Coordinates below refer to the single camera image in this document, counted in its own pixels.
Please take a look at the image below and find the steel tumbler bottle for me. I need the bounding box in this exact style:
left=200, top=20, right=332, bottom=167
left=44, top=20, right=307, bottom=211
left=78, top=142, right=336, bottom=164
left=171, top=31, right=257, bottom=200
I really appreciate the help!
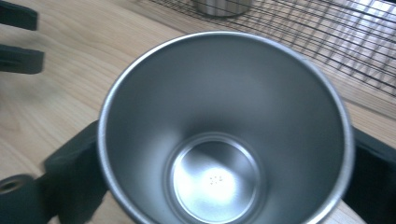
left=191, top=0, right=253, bottom=19

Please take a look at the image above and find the steel mug with white handle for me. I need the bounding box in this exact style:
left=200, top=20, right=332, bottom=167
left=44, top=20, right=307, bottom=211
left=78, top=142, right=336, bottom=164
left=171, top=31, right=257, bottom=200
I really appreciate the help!
left=96, top=30, right=356, bottom=224

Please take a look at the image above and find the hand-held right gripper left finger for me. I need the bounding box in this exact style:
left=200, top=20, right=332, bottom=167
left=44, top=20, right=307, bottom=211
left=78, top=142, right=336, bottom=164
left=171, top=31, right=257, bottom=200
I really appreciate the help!
left=42, top=119, right=109, bottom=224

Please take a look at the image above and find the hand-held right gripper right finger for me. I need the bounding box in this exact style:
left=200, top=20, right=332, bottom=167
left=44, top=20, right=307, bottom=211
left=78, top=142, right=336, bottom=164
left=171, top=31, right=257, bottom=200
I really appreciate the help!
left=341, top=126, right=396, bottom=224

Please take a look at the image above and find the black wire mesh basket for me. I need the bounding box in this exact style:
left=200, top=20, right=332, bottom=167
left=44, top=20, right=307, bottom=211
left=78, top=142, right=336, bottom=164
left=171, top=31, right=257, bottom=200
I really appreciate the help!
left=148, top=0, right=396, bottom=98

